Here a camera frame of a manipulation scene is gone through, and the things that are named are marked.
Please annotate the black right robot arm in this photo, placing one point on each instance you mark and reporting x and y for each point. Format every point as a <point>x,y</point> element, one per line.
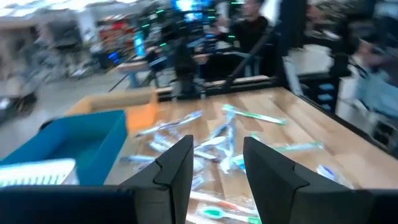
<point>185,68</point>

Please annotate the orange plastic bin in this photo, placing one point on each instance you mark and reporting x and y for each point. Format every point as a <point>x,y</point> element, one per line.
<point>140,116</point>

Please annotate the blue plastic bin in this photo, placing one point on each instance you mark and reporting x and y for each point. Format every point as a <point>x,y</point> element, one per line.
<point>77,140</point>

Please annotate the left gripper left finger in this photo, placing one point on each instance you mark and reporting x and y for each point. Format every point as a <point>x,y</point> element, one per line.
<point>168,180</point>

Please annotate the blue-grey metal table frame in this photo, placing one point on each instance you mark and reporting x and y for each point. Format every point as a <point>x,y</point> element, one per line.
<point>133,73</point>

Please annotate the person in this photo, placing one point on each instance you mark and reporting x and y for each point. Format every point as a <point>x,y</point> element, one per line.
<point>248,29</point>

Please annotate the green white toothbrush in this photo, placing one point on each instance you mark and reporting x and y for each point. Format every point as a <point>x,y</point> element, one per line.
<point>217,214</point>
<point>298,146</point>
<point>253,115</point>

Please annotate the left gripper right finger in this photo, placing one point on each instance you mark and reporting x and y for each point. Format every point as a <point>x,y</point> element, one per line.
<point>280,186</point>

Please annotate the white perforated basket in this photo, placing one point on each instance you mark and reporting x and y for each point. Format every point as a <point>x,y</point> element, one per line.
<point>37,172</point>

